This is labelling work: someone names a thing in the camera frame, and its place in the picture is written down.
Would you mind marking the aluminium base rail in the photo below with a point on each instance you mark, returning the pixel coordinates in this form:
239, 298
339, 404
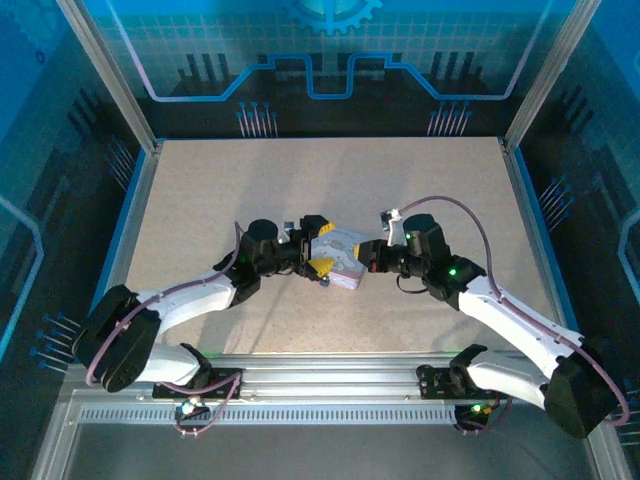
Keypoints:
330, 375

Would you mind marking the aluminium frame post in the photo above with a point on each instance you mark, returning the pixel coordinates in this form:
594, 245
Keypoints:
550, 70
110, 75

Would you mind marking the left base circuit board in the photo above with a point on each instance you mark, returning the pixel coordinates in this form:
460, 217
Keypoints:
190, 407

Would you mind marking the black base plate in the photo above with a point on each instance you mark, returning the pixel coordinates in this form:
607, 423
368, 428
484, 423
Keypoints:
225, 382
435, 382

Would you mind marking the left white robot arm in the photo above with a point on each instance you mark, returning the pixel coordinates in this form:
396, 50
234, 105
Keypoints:
200, 300

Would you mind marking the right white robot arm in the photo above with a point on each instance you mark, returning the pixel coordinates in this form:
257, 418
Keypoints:
505, 315

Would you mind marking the aluminium table side rail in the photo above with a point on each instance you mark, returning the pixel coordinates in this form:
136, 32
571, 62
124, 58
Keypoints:
132, 215
532, 225

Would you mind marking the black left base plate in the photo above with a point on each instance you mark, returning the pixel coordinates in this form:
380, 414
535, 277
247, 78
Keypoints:
225, 382

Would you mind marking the base circuit board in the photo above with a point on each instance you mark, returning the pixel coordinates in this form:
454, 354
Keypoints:
477, 410
190, 407

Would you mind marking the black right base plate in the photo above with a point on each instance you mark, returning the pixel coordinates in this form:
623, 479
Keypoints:
435, 382

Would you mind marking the right base circuit board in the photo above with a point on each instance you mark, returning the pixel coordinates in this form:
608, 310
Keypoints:
477, 410

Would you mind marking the cartoon print tin box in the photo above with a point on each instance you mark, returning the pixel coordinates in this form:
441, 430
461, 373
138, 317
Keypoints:
340, 250

